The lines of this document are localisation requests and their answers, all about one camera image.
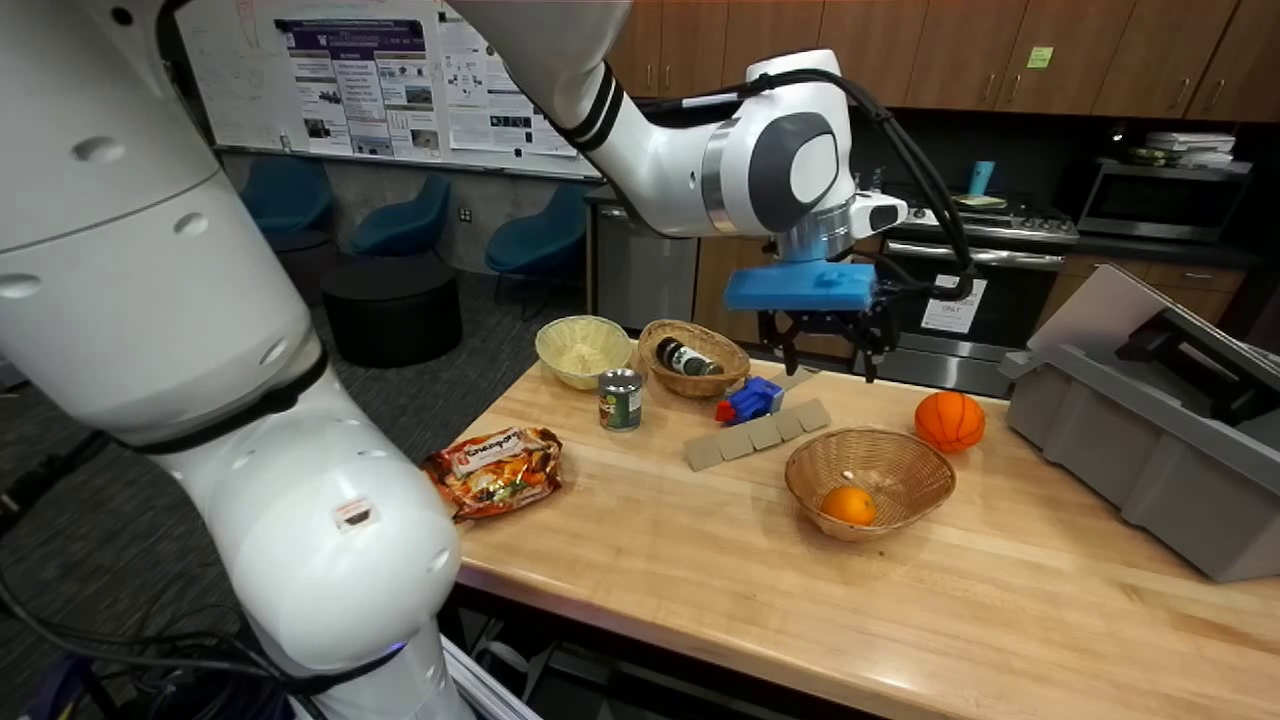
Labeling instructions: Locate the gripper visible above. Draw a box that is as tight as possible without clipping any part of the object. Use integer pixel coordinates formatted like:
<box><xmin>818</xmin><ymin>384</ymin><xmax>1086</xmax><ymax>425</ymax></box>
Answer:
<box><xmin>757</xmin><ymin>306</ymin><xmax>900</xmax><ymax>385</ymax></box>

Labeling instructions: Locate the blue toy drill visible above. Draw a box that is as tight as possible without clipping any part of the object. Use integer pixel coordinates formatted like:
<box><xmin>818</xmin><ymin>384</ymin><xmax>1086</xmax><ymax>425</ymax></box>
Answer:
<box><xmin>714</xmin><ymin>376</ymin><xmax>786</xmax><ymax>426</ymax></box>

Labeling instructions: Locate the row of tan blocks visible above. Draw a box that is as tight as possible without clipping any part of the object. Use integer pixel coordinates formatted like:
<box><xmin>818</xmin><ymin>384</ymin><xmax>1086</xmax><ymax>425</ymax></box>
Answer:
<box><xmin>683</xmin><ymin>397</ymin><xmax>833</xmax><ymax>473</ymax></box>

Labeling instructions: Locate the brown wicker basket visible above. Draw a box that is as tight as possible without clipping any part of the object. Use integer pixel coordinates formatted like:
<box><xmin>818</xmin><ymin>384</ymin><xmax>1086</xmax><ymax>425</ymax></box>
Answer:
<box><xmin>637</xmin><ymin>319</ymin><xmax>752</xmax><ymax>400</ymax></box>

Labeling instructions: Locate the light wicker basket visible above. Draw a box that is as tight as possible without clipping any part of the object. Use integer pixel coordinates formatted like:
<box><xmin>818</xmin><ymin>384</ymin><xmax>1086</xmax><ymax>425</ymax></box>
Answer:
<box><xmin>784</xmin><ymin>426</ymin><xmax>958</xmax><ymax>544</ymax></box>

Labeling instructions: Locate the white paper note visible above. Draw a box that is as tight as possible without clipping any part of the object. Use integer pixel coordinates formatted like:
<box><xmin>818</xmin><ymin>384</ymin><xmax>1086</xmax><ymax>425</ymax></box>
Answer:
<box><xmin>919</xmin><ymin>274</ymin><xmax>989</xmax><ymax>336</ymax></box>

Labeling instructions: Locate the orange toy basketball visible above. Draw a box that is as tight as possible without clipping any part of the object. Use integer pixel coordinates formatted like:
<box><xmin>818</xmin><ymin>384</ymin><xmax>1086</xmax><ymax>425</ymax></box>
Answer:
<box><xmin>913</xmin><ymin>390</ymin><xmax>988</xmax><ymax>456</ymax></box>

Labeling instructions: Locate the dark glass bottle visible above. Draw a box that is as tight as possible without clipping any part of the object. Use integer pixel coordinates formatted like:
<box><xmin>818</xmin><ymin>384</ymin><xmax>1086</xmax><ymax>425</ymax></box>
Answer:
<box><xmin>655</xmin><ymin>336</ymin><xmax>725</xmax><ymax>379</ymax></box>

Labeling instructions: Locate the orange fruit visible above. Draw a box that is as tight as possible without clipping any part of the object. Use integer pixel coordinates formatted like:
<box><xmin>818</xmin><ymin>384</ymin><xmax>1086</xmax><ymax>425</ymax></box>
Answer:
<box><xmin>819</xmin><ymin>485</ymin><xmax>878</xmax><ymax>528</ymax></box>

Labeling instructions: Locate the kitchen stove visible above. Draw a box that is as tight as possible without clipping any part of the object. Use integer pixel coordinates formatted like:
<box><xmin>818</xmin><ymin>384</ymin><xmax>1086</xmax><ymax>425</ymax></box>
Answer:
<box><xmin>868</xmin><ymin>186</ymin><xmax>1082</xmax><ymax>399</ymax></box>

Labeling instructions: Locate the steel dishwasher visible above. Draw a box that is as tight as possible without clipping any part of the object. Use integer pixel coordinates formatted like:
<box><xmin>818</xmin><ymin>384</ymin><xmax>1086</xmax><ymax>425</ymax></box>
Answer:
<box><xmin>588</xmin><ymin>196</ymin><xmax>700</xmax><ymax>334</ymax></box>

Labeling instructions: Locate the tin can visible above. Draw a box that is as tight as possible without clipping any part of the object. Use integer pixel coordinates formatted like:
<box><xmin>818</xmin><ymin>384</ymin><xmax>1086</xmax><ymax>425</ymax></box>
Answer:
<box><xmin>597</xmin><ymin>367</ymin><xmax>645</xmax><ymax>433</ymax></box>

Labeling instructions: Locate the cream woven bowl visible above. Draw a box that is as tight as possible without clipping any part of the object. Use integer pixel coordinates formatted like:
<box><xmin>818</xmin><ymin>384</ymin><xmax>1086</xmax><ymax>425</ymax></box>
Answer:
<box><xmin>534</xmin><ymin>315</ymin><xmax>634</xmax><ymax>392</ymax></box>

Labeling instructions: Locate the blue chair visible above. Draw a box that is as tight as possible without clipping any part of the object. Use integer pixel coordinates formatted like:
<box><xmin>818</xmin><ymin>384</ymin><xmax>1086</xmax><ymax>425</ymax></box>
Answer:
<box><xmin>484</xmin><ymin>182</ymin><xmax>593</xmax><ymax>283</ymax></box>
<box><xmin>238</xmin><ymin>155</ymin><xmax>336</xmax><ymax>239</ymax></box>
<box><xmin>347</xmin><ymin>172</ymin><xmax>454</xmax><ymax>259</ymax></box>

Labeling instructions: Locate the grey plastic bin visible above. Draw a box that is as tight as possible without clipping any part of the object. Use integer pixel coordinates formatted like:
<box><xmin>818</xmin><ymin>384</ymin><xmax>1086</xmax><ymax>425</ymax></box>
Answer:
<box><xmin>999</xmin><ymin>263</ymin><xmax>1280</xmax><ymax>585</ymax></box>

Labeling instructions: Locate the orange snack packet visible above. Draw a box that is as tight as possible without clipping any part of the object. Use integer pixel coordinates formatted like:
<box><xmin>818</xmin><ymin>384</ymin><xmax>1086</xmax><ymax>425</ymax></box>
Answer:
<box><xmin>420</xmin><ymin>425</ymin><xmax>564</xmax><ymax>524</ymax></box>

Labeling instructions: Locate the microwave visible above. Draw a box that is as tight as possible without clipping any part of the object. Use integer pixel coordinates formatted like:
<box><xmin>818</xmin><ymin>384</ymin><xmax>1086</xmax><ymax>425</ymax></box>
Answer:
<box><xmin>1076</xmin><ymin>158</ymin><xmax>1253</xmax><ymax>243</ymax></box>

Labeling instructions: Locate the stack of white trays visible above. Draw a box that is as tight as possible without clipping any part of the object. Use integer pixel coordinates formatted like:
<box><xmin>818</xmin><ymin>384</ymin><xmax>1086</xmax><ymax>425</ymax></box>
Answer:
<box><xmin>1128</xmin><ymin>130</ymin><xmax>1239</xmax><ymax>169</ymax></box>

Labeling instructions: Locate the black round ottoman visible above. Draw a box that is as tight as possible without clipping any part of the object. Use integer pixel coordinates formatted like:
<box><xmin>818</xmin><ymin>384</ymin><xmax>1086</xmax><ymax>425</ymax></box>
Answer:
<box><xmin>320</xmin><ymin>255</ymin><xmax>465</xmax><ymax>370</ymax></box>

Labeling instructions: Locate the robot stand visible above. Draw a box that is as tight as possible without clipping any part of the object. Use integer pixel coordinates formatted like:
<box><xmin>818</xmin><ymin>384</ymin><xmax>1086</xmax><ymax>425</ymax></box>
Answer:
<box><xmin>438</xmin><ymin>634</ymin><xmax>546</xmax><ymax>720</ymax></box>

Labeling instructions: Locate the whiteboard with posters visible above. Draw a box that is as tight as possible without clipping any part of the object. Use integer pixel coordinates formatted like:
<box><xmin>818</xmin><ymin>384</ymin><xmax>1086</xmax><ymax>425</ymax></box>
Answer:
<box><xmin>172</xmin><ymin>0</ymin><xmax>607</xmax><ymax>181</ymax></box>

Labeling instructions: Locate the row of wooden wall cabinets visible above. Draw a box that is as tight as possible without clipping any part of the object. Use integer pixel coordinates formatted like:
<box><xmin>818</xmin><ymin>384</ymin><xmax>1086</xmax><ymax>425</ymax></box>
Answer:
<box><xmin>606</xmin><ymin>0</ymin><xmax>1280</xmax><ymax>125</ymax></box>

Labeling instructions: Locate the black cable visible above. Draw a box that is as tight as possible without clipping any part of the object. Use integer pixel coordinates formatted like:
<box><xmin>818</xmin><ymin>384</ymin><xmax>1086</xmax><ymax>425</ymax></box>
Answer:
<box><xmin>0</xmin><ymin>560</ymin><xmax>301</xmax><ymax>720</ymax></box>

